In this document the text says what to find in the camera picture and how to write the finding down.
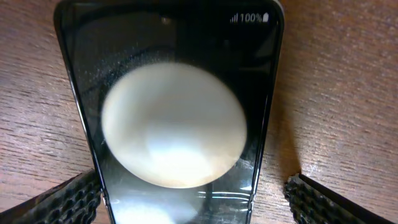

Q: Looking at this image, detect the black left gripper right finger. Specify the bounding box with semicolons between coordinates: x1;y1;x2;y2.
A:
284;174;393;224

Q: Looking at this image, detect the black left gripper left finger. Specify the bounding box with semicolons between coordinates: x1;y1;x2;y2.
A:
1;169;101;224

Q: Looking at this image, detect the black smartphone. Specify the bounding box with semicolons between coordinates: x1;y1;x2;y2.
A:
53;0;284;223

